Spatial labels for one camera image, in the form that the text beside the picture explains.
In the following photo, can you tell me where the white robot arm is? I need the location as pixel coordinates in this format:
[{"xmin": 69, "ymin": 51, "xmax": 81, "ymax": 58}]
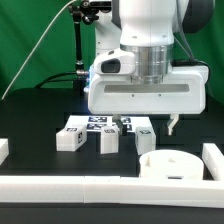
[{"xmin": 88, "ymin": 0, "xmax": 215, "ymax": 132}]

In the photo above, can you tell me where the white round stool seat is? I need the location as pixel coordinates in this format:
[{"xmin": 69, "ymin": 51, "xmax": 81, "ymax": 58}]
[{"xmin": 139, "ymin": 149, "xmax": 204, "ymax": 180}]

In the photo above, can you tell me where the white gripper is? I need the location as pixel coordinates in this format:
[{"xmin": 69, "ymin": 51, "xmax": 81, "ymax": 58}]
[{"xmin": 88, "ymin": 65, "xmax": 209, "ymax": 136}]

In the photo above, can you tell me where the white front rail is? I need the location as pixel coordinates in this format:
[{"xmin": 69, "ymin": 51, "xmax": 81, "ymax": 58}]
[{"xmin": 0, "ymin": 176, "xmax": 224, "ymax": 208}]

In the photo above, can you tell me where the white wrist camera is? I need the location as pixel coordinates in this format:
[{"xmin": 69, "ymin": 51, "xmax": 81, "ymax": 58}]
[{"xmin": 93, "ymin": 48, "xmax": 135, "ymax": 75}]

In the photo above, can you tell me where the black overhead camera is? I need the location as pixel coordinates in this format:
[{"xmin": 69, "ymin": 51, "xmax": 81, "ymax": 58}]
[{"xmin": 81, "ymin": 0, "xmax": 111, "ymax": 10}]

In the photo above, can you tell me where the white paper with markers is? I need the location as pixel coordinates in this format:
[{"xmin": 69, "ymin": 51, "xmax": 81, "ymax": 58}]
[{"xmin": 65, "ymin": 115, "xmax": 152, "ymax": 133}]

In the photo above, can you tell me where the white left rail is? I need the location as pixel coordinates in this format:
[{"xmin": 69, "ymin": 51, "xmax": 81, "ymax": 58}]
[{"xmin": 0, "ymin": 138, "xmax": 9, "ymax": 165}]

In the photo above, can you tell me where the black cable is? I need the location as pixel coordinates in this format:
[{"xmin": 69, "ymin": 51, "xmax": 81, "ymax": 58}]
[{"xmin": 34, "ymin": 71, "xmax": 90, "ymax": 90}]

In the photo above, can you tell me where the white cable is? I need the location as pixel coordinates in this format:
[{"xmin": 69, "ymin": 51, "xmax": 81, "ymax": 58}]
[{"xmin": 0, "ymin": 0, "xmax": 78, "ymax": 101}]

